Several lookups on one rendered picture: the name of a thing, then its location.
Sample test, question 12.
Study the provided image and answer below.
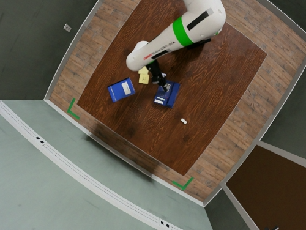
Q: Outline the blue notebook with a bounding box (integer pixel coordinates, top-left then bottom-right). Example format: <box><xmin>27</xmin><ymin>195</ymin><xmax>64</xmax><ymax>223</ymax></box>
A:
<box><xmin>107</xmin><ymin>77</ymin><xmax>135</xmax><ymax>102</ymax></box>

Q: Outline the blue desk phone body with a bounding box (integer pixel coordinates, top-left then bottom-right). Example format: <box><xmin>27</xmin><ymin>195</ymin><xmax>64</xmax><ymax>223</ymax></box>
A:
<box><xmin>154</xmin><ymin>80</ymin><xmax>180</xmax><ymax>108</ymax></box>

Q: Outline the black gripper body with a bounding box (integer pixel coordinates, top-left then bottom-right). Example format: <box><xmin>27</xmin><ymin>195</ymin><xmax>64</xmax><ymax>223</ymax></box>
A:
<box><xmin>150</xmin><ymin>66</ymin><xmax>162</xmax><ymax>78</ymax></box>

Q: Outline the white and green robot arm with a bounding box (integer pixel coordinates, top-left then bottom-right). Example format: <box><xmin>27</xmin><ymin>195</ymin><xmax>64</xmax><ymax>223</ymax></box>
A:
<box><xmin>126</xmin><ymin>0</ymin><xmax>226</xmax><ymax>71</ymax></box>

